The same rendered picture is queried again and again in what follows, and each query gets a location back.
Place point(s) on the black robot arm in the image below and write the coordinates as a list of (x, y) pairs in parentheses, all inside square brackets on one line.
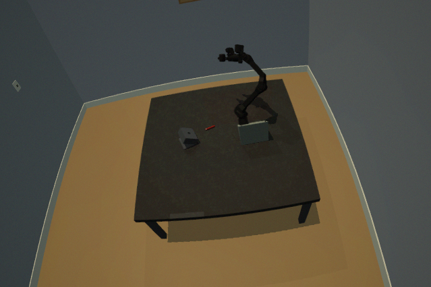
[(240, 110)]

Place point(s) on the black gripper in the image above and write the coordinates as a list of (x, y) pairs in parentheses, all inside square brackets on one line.
[(223, 58)]

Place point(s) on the grey flat panel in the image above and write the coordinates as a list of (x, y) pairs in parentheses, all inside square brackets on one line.
[(187, 137)]

